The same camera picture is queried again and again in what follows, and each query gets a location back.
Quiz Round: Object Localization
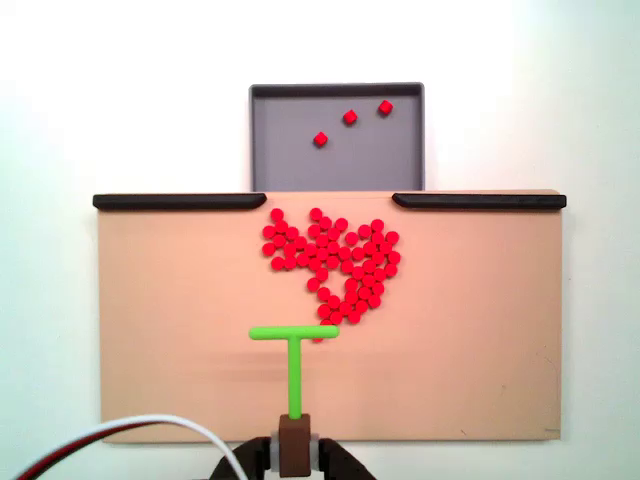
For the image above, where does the green T pusher brown block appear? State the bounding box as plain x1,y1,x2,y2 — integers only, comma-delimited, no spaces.
248,324,342,480

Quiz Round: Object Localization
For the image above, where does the beige board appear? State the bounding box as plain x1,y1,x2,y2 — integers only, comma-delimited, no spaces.
92,188,568,445

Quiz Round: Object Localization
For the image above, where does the grey tray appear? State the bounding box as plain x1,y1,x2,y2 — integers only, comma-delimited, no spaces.
248,82,426,193

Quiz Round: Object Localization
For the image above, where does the white red black servo cable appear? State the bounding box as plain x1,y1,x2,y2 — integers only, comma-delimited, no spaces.
0,412,249,480

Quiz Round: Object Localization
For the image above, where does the black edge rail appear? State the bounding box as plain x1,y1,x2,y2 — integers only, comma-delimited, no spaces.
391,192,568,211
92,193,268,211

